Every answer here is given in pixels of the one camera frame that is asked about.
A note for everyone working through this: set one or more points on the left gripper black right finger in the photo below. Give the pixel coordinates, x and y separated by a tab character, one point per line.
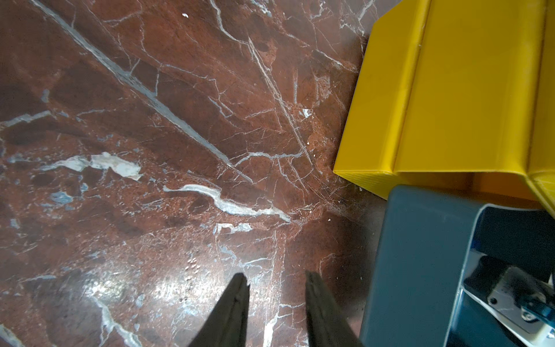
326	326

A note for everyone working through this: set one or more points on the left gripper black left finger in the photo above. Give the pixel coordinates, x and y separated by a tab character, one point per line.
227	323

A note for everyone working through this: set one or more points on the blue drawer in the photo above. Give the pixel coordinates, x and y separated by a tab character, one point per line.
416	290

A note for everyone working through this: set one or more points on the yellow drawer cabinet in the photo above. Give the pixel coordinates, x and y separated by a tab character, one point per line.
456	95

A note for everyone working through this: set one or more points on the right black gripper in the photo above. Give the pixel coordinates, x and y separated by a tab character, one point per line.
502	298

